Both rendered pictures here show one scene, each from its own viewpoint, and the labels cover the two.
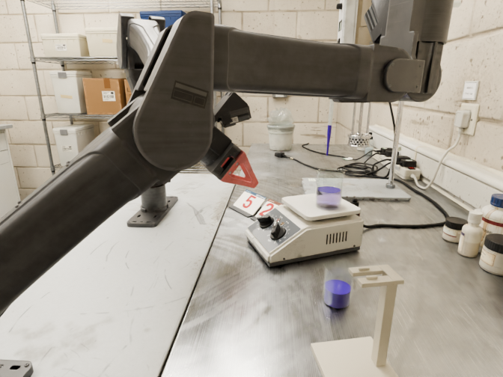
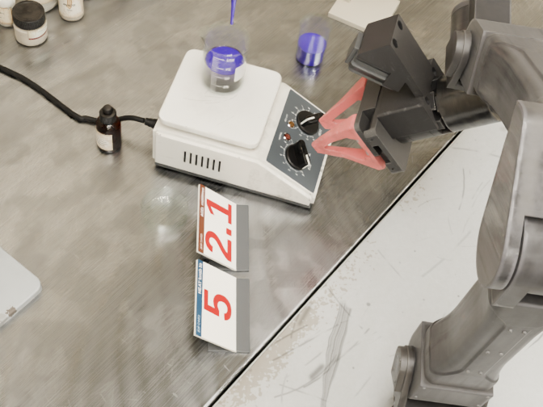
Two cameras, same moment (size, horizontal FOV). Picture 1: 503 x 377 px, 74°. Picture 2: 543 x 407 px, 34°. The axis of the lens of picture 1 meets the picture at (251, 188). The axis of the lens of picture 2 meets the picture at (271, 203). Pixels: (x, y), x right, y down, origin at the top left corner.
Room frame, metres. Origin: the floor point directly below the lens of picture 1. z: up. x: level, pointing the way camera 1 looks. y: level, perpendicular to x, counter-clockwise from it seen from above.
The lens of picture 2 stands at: (1.22, 0.23, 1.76)
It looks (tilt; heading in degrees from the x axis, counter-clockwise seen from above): 55 degrees down; 205
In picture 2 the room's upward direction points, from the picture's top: 12 degrees clockwise
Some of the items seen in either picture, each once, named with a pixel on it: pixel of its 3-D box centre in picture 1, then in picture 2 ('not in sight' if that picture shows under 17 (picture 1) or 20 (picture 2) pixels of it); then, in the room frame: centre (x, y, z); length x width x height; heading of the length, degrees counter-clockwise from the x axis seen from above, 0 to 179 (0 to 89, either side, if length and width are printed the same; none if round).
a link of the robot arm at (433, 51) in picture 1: (409, 73); not in sight; (0.45, -0.20, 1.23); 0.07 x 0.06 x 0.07; 20
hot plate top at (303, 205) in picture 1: (319, 204); (221, 97); (0.63, -0.14, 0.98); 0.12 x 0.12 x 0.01; 20
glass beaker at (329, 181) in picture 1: (330, 188); (222, 58); (0.61, -0.15, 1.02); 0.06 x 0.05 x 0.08; 111
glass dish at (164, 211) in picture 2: not in sight; (164, 211); (0.76, -0.12, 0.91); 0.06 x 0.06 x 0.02
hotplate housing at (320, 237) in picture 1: (307, 227); (239, 127); (0.62, -0.11, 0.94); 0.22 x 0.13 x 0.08; 110
